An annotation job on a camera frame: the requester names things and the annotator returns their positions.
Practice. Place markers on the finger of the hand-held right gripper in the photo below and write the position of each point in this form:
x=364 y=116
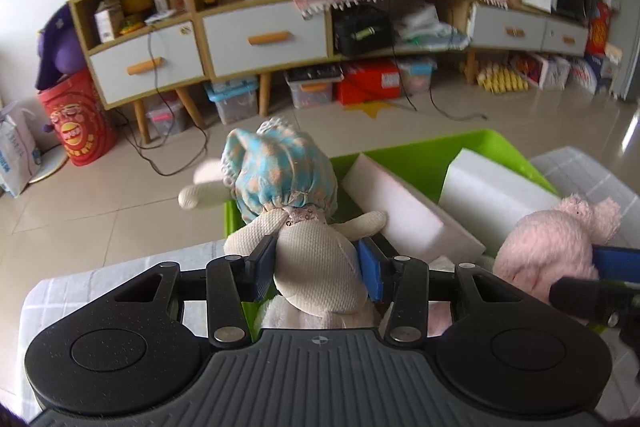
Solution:
x=617 y=263
x=590 y=297

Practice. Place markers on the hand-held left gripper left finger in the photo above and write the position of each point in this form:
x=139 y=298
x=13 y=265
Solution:
x=262 y=272

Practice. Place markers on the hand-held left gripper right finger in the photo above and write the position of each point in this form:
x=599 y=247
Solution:
x=370 y=272

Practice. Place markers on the cream doll with blue cap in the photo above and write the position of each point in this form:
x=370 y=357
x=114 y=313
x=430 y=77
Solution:
x=310 y=257

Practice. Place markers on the pink plush pig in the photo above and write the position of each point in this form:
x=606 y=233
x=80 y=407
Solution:
x=550 y=242

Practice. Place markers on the pink-tinted white foam block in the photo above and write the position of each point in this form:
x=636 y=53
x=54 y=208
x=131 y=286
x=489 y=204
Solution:
x=400 y=207

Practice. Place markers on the green plastic box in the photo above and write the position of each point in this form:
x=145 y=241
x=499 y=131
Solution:
x=505 y=152

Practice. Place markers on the grey plaid blanket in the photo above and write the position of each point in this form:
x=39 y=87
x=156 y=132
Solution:
x=100 y=267

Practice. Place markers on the clear storage box blue lid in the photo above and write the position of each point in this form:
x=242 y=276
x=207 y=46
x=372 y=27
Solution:
x=232 y=102

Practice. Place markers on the clear storage box pink contents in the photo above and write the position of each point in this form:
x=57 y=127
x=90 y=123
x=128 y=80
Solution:
x=167 y=117

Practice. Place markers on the clear storage box dark lid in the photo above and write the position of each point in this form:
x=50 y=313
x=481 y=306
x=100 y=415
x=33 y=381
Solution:
x=312 y=89

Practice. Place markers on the red cardboard box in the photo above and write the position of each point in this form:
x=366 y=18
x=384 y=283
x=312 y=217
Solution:
x=367 y=82

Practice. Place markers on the red and white carton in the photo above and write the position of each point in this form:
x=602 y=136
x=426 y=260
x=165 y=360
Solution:
x=542 y=72

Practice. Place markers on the wooden cabinet with white drawers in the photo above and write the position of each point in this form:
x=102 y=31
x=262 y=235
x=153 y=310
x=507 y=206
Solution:
x=265 y=39

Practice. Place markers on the red printed bag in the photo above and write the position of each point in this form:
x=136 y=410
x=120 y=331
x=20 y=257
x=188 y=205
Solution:
x=77 y=122

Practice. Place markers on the black bag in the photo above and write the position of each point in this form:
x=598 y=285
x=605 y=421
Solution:
x=362 y=32

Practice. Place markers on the white paper bag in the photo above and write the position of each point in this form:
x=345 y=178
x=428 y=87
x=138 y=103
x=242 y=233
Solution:
x=17 y=152

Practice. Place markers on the purple plush toy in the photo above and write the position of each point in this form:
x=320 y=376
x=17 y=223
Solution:
x=62 y=47

